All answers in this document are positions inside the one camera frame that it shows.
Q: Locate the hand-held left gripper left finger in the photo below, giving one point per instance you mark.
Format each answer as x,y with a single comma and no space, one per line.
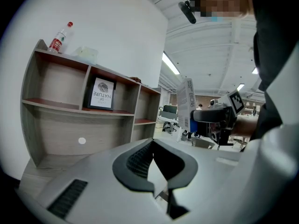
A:
130,174

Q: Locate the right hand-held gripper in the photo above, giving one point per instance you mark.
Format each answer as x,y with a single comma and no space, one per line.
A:
222,132

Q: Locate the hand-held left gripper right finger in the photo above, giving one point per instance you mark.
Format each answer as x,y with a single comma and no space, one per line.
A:
180,169

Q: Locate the person's right forearm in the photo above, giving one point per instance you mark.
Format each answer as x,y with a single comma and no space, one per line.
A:
245,126

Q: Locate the wooden desk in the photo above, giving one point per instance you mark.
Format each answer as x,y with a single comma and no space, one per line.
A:
39,178

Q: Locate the grey printed carton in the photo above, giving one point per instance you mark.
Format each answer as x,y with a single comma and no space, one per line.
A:
185,101

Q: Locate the black computer monitor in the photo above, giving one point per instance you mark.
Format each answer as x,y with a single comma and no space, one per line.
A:
169,109

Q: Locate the small ceiling light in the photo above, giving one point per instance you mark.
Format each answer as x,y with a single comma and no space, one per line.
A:
254,70
240,87

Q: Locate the black office chair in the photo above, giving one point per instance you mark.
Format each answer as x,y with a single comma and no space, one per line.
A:
168,127

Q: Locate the white round hole cap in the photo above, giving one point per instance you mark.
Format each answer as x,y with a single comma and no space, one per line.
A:
82,140

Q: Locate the long ceiling light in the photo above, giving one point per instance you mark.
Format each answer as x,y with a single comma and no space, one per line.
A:
170,64

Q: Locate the wooden shelf unit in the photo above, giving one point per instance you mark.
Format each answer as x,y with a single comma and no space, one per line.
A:
70,127

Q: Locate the small brown object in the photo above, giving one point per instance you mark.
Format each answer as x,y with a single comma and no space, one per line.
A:
136,79

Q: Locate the black framed leaf picture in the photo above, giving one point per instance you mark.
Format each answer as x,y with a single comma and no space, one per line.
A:
102,94

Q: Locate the blue face mask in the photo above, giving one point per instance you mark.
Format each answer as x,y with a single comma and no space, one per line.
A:
217,19

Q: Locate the person's black white top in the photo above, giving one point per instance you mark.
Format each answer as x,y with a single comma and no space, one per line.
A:
275,31

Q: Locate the translucent plastic box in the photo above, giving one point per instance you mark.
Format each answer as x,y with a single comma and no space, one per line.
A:
85,53

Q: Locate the red label water bottle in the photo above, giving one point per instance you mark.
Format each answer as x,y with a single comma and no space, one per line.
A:
57,42

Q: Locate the black head camera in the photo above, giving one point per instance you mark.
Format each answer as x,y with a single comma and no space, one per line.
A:
188,11

